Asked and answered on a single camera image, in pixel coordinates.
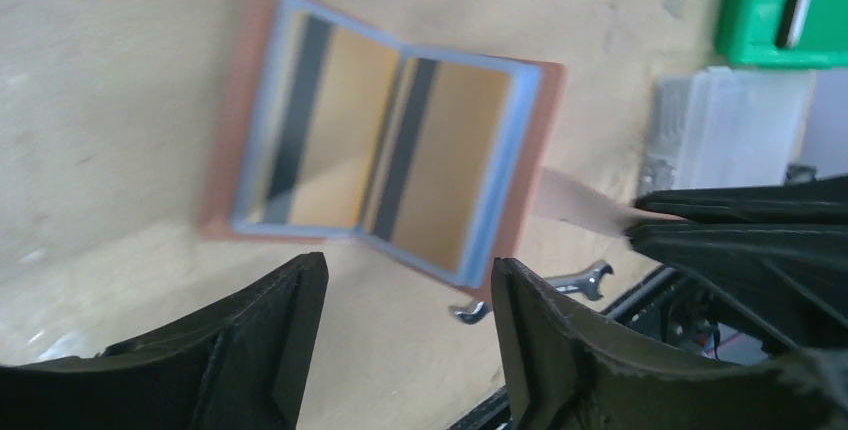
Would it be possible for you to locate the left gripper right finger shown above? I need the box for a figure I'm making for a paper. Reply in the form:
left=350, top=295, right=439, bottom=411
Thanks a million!
left=491, top=258, right=847, bottom=429

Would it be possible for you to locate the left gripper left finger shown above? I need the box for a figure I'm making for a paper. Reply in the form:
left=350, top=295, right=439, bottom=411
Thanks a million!
left=1, top=252, right=329, bottom=429

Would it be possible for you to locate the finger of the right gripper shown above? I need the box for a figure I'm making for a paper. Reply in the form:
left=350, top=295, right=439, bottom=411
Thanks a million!
left=634, top=175, right=847, bottom=225
left=625, top=220, right=847, bottom=349

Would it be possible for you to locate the brown leather card holder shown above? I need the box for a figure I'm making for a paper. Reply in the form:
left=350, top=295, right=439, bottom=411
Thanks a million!
left=199, top=0, right=649, bottom=299

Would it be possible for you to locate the right black credit card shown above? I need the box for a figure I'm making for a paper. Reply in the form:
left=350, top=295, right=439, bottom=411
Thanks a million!
left=363, top=58, right=514, bottom=274

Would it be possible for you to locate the silver open-end wrench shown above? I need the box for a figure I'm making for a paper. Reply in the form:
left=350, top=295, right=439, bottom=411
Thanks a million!
left=449, top=260, right=614, bottom=325

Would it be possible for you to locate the clear plastic screw box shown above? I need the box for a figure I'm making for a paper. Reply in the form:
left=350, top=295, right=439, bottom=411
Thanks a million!
left=637, top=67, right=815, bottom=196

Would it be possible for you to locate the green plastic bin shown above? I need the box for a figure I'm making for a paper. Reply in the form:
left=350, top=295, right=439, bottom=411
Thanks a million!
left=714, top=0, right=847, bottom=69

